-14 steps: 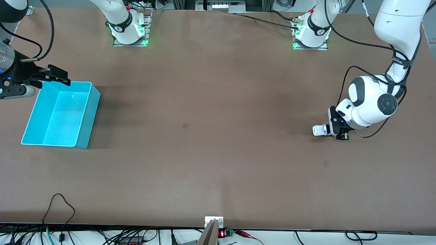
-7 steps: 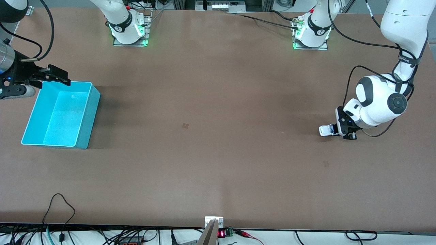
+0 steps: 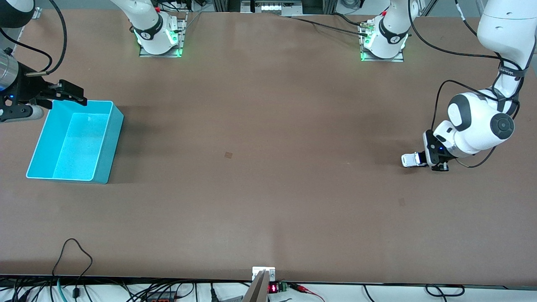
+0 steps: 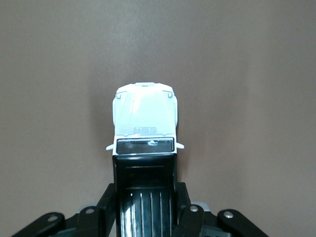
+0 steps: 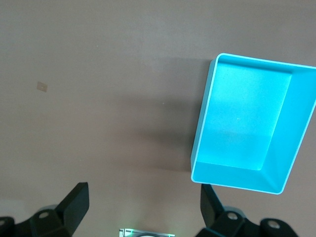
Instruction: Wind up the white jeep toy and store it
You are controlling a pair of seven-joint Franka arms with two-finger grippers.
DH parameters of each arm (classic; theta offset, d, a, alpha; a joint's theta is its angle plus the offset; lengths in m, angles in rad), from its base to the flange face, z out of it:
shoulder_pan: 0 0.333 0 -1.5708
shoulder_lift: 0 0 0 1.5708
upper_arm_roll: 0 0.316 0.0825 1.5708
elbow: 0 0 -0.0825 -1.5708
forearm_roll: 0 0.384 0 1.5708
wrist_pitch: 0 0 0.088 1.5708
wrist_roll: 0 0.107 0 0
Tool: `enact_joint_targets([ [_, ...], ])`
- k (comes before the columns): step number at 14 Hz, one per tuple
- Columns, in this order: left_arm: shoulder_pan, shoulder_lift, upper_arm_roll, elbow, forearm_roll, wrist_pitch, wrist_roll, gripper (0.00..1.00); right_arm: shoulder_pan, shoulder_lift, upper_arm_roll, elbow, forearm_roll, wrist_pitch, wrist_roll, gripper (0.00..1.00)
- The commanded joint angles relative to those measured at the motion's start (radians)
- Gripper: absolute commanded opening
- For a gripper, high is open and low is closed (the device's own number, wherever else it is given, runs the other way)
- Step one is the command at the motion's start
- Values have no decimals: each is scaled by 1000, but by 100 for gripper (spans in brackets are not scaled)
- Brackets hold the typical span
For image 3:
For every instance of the turquoise plastic bin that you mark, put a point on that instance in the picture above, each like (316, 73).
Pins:
(77, 142)

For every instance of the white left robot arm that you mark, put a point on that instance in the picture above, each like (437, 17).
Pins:
(474, 126)

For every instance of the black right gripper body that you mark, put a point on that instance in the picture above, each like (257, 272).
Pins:
(28, 89)

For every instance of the black power strip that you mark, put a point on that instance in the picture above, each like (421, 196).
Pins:
(161, 297)

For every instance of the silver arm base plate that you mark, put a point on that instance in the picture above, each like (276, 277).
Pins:
(398, 58)
(178, 42)

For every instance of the lit metal equipment rack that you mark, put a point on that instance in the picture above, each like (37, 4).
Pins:
(272, 7)

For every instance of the red black clip leads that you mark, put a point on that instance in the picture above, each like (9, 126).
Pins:
(304, 288)

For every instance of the red digit display module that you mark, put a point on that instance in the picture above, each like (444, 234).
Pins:
(277, 287)

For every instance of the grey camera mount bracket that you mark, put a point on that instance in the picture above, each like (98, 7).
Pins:
(262, 274)

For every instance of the small metal corner bracket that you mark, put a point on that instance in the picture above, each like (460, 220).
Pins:
(37, 12)

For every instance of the white jeep toy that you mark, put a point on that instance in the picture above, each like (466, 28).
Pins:
(409, 160)

